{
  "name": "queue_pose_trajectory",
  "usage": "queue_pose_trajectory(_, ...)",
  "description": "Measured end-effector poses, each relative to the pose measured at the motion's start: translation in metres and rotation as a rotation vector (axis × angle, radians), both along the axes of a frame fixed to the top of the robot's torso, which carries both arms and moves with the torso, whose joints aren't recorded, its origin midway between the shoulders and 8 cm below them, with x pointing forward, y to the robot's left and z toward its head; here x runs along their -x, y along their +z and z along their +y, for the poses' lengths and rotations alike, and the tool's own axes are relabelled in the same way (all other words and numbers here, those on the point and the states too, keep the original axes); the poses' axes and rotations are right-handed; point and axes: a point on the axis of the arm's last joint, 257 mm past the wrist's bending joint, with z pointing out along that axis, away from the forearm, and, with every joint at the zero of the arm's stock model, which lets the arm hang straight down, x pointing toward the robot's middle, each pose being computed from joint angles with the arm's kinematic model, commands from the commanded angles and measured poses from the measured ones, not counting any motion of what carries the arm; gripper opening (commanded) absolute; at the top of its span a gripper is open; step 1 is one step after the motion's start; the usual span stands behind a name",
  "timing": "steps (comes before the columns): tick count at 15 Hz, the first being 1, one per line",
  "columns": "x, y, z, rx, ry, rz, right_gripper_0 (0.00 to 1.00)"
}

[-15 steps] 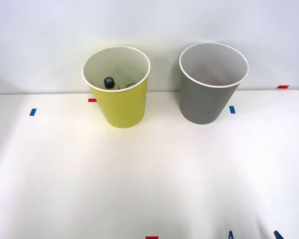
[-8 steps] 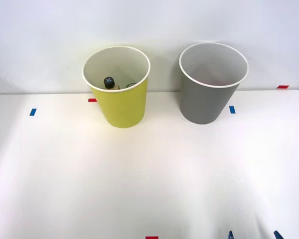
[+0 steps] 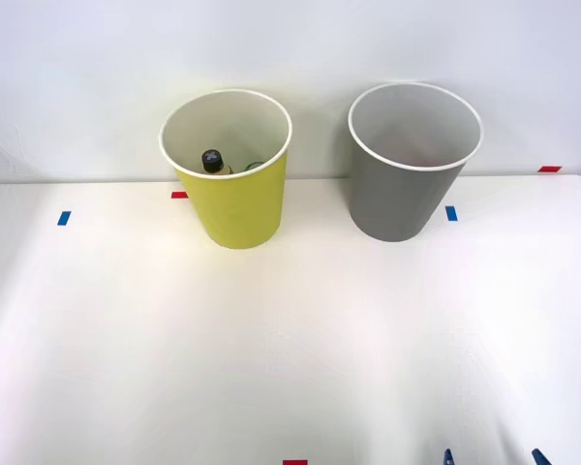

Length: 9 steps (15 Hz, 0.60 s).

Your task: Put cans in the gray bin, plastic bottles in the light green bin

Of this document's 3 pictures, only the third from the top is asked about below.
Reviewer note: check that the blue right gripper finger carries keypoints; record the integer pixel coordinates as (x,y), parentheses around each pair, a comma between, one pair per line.
(448,458)
(539,459)

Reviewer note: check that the black-capped plastic bottle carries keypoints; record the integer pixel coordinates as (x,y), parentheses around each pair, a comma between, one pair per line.
(212,159)

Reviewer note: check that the grey plastic waste bin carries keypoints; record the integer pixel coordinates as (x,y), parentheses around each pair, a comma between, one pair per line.
(397,203)

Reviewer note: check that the yellow-green plastic waste bin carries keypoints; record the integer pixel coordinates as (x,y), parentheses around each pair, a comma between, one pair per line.
(242,208)

